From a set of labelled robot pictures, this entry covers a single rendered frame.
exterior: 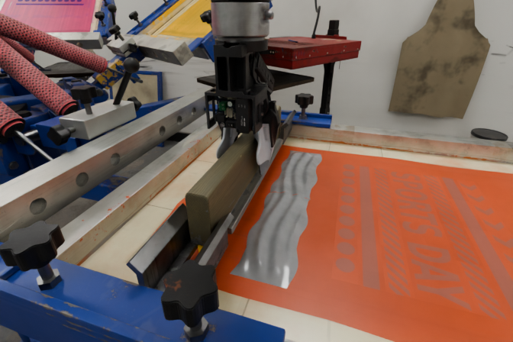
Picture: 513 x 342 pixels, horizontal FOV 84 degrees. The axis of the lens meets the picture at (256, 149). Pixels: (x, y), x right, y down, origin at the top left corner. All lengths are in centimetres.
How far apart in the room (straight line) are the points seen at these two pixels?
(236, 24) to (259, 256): 29
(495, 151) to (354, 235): 43
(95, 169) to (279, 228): 30
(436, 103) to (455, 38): 45
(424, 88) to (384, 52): 40
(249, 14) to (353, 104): 217
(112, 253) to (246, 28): 33
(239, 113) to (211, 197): 12
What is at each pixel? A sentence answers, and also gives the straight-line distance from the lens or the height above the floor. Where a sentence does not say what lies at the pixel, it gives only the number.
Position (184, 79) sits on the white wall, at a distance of 288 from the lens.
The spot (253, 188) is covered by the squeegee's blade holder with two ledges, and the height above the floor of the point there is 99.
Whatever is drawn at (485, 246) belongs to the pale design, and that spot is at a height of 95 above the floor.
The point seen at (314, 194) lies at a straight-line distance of 51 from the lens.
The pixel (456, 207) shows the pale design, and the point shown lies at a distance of 57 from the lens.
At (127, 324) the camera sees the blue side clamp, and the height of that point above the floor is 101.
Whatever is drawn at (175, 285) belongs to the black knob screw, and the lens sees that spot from 24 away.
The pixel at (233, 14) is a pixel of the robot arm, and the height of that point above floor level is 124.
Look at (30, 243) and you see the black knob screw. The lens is 32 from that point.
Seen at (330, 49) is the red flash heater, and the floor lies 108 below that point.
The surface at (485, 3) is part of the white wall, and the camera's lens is 253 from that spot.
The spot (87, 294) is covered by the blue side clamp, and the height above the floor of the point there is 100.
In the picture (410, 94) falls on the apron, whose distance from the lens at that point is 244.
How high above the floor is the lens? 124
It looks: 26 degrees down
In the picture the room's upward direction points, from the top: straight up
